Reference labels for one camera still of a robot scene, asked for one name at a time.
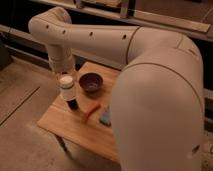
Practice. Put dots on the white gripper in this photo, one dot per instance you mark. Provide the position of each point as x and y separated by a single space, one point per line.
61 63

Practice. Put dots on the white ceramic cup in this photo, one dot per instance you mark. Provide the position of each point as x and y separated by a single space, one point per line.
67 87

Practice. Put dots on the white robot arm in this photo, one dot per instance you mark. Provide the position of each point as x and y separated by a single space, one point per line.
157 103

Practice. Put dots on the dark maroon bowl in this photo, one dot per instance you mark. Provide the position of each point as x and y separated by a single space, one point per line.
91 82

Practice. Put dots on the red chili pepper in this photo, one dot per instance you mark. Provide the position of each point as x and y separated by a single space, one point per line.
92 108

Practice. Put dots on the blue sponge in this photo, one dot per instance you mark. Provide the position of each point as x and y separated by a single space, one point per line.
105 117

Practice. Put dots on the wooden shelf rail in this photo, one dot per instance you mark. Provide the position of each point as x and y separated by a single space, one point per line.
194 29

